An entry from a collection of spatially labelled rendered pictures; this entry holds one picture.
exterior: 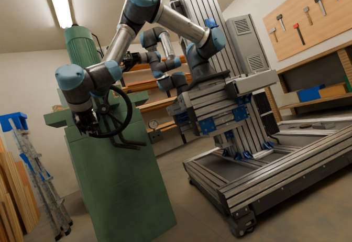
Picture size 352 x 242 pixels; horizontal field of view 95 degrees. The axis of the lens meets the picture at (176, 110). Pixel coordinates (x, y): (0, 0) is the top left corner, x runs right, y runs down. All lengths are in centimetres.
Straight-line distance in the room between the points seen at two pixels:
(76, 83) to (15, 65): 357
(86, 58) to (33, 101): 263
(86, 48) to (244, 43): 113
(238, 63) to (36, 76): 350
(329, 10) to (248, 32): 220
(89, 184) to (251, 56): 135
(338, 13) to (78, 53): 332
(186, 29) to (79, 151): 87
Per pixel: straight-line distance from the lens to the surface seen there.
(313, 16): 359
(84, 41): 135
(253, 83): 97
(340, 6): 351
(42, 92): 384
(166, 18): 85
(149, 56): 120
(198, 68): 101
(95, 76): 59
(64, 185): 368
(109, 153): 107
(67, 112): 111
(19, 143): 196
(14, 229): 242
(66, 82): 56
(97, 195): 111
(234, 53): 137
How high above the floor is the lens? 64
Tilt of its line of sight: 3 degrees up
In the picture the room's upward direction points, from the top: 19 degrees counter-clockwise
